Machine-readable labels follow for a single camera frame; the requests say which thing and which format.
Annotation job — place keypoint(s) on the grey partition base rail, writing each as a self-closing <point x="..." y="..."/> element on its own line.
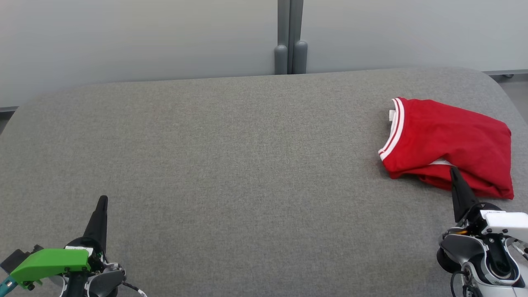
<point x="8" y="109"/>
<point x="507" y="72"/>

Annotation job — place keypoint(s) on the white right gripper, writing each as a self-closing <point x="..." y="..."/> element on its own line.
<point x="507" y="225"/>

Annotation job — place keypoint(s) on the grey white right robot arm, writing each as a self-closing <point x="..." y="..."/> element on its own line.
<point x="458" y="249"/>

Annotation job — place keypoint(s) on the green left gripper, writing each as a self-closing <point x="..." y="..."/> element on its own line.
<point x="49" y="262"/>

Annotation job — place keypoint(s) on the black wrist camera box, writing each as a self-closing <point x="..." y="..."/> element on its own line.
<point x="14" y="258"/>

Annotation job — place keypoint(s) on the grey partition post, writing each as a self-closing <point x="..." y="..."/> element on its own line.
<point x="281" y="57"/>
<point x="300" y="57"/>

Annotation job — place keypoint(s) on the red and white shirt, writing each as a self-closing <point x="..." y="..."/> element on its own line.
<point x="449" y="132"/>

